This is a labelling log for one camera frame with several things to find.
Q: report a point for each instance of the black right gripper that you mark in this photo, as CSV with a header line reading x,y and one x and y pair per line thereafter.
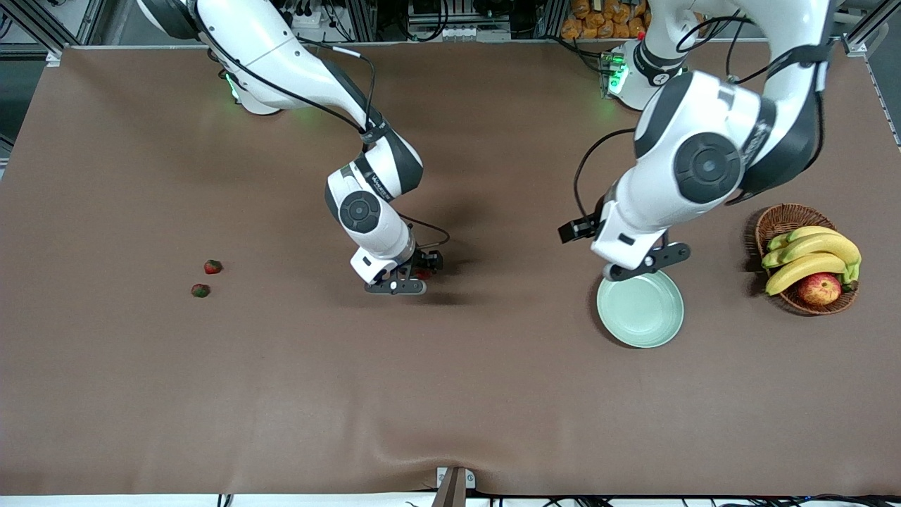
x,y
424,260

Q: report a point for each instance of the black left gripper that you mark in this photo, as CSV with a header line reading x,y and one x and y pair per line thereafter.
x,y
580,228

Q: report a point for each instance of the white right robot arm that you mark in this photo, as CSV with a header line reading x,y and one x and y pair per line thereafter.
x,y
281,56

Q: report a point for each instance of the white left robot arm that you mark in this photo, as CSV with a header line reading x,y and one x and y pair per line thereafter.
x,y
704,113

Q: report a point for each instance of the pale green round plate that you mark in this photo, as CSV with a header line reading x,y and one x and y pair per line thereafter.
x,y
640,313

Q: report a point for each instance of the brown table mat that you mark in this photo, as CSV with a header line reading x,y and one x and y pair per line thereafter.
x,y
450,394

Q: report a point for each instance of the brown wicker basket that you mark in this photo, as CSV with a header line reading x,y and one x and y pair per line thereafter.
x,y
785,220

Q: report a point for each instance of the bag of orange buns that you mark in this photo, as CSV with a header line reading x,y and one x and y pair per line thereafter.
x,y
605,21

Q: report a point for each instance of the white connector strip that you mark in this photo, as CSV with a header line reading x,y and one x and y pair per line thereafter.
x,y
475,34

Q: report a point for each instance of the thick yellow banana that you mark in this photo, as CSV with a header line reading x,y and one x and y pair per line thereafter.
x,y
802,269

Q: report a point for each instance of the small yellow green banana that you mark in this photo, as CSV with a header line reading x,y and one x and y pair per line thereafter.
x,y
809,231

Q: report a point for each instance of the yellow banana bunch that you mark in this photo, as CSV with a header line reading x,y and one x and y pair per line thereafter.
x,y
823,245

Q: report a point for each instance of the red yellow apple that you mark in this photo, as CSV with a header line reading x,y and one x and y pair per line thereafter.
x,y
819,289

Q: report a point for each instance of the white power strip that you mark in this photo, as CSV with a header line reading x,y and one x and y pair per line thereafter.
x,y
307,19

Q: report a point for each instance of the aluminium frame post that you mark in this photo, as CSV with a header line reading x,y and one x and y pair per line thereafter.
x,y
362,20
551,17

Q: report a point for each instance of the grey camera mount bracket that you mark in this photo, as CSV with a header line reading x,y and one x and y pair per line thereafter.
x,y
452,489

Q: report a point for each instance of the aluminium frame profile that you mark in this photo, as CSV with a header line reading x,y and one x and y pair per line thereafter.
x,y
862,39
39,32

